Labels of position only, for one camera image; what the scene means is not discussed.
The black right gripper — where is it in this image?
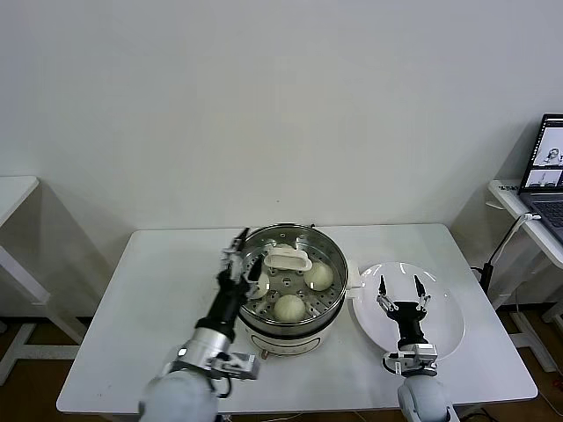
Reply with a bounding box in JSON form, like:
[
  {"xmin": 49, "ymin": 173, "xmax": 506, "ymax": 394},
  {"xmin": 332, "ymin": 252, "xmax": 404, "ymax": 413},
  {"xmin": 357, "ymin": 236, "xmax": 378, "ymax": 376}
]
[{"xmin": 376, "ymin": 274, "xmax": 432, "ymax": 348}]

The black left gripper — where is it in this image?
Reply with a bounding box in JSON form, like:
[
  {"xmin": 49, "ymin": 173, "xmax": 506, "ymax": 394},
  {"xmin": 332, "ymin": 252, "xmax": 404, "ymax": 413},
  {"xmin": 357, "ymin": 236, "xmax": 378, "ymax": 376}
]
[{"xmin": 205, "ymin": 227, "xmax": 265, "ymax": 336}]

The white steamed baozi bun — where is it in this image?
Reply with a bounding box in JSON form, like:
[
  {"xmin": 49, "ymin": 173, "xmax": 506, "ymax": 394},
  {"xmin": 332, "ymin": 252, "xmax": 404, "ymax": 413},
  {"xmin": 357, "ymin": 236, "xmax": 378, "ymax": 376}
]
[
  {"xmin": 274, "ymin": 294, "xmax": 307, "ymax": 322},
  {"xmin": 263, "ymin": 239, "xmax": 303, "ymax": 256},
  {"xmin": 250, "ymin": 272, "xmax": 270, "ymax": 300},
  {"xmin": 303, "ymin": 262, "xmax": 335, "ymax": 292}
]

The glass pot lid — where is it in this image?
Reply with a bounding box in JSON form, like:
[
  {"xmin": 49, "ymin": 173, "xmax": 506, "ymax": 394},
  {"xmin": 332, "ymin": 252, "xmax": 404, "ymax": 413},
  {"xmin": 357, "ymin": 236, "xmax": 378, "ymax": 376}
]
[{"xmin": 237, "ymin": 224, "xmax": 349, "ymax": 317}]

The steel steamer pot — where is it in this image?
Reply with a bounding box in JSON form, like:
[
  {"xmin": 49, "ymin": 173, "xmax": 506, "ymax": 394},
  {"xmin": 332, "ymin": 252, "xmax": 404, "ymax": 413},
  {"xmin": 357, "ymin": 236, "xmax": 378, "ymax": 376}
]
[{"xmin": 214, "ymin": 257, "xmax": 366, "ymax": 362}]

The white round plate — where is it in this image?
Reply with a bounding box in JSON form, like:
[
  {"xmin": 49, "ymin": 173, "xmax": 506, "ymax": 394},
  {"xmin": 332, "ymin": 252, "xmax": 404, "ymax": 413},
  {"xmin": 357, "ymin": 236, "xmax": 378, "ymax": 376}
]
[{"xmin": 350, "ymin": 261, "xmax": 466, "ymax": 362}]

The dark grey laptop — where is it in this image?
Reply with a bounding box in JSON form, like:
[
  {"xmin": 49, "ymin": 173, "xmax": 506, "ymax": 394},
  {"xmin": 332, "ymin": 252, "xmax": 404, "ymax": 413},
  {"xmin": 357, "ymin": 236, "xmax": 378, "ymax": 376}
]
[{"xmin": 517, "ymin": 113, "xmax": 563, "ymax": 246}]

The empty white side table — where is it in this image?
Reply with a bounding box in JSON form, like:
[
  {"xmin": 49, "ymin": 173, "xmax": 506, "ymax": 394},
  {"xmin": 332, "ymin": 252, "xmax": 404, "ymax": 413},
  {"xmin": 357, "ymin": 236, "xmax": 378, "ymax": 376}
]
[{"xmin": 0, "ymin": 175, "xmax": 96, "ymax": 388}]

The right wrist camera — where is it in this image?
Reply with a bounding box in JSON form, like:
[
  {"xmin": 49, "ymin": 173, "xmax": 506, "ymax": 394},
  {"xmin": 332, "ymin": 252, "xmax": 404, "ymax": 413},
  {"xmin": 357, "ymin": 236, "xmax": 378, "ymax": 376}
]
[{"xmin": 380, "ymin": 344, "xmax": 440, "ymax": 375}]

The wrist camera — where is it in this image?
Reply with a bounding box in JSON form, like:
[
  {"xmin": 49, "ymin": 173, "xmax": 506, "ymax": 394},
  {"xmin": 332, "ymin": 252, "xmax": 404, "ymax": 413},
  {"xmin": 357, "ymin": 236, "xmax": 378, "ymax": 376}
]
[
  {"xmin": 209, "ymin": 350, "xmax": 261, "ymax": 382},
  {"xmin": 380, "ymin": 344, "xmax": 440, "ymax": 375}
]

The black cable with adapter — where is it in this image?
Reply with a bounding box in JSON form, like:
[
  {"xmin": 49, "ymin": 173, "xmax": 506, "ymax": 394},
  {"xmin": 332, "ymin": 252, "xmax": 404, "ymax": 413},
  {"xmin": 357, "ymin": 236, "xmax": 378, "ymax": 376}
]
[{"xmin": 470, "ymin": 261, "xmax": 497, "ymax": 304}]

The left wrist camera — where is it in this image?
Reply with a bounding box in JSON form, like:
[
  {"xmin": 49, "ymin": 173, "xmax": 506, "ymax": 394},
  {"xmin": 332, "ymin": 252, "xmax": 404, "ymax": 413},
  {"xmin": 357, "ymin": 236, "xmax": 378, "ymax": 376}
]
[{"xmin": 209, "ymin": 350, "xmax": 261, "ymax": 382}]

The white laptop cable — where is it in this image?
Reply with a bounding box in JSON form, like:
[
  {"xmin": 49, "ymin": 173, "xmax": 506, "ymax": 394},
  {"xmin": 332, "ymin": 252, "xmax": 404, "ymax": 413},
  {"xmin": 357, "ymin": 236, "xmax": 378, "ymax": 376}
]
[{"xmin": 490, "ymin": 212, "xmax": 542, "ymax": 266}]

